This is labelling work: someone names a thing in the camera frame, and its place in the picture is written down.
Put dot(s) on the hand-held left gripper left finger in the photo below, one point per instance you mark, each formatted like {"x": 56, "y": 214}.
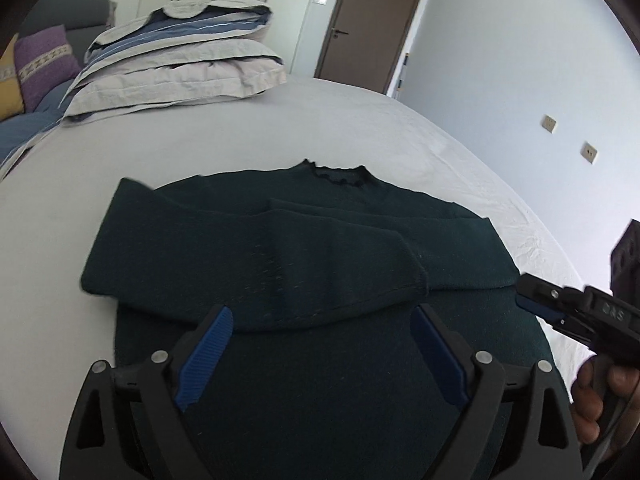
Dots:
{"x": 205, "y": 355}

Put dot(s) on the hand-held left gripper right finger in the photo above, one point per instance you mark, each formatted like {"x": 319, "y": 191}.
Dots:
{"x": 440, "y": 360}

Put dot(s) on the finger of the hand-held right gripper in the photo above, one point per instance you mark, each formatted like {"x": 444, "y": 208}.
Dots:
{"x": 542, "y": 300}

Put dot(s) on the dark green sweater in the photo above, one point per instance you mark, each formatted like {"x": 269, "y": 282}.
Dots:
{"x": 310, "y": 280}

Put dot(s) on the person's right hand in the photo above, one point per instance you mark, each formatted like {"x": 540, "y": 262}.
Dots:
{"x": 587, "y": 400}

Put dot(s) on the white bed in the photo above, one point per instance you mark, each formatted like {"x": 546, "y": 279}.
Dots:
{"x": 360, "y": 130}

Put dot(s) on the blue blanket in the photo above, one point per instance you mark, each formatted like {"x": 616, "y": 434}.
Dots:
{"x": 22, "y": 132}

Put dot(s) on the brown door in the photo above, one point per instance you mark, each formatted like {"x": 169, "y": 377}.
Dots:
{"x": 370, "y": 25}

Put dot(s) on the yellow cushion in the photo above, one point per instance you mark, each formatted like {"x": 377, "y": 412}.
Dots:
{"x": 9, "y": 90}

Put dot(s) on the folded striped blue grey quilt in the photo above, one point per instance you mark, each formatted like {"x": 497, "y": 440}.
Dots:
{"x": 190, "y": 25}

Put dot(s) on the purple cushion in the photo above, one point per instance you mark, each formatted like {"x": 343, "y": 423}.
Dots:
{"x": 45, "y": 62}

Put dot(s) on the dark grey sofa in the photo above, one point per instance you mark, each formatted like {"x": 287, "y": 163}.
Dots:
{"x": 75, "y": 15}

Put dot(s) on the beige wall socket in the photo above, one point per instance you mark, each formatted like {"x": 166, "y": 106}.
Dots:
{"x": 589, "y": 152}
{"x": 550, "y": 123}

